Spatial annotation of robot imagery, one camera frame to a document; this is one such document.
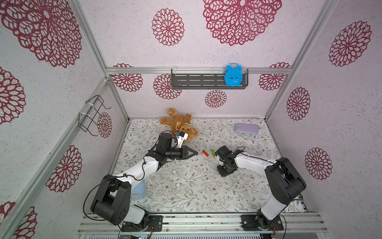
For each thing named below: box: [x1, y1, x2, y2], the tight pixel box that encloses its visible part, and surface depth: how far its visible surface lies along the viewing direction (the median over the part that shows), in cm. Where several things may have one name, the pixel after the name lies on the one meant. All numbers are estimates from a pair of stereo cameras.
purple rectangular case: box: [234, 122, 260, 135], surface depth 113 cm
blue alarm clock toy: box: [224, 63, 243, 87], surface depth 90 cm
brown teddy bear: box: [159, 107, 199, 141], surface depth 109 cm
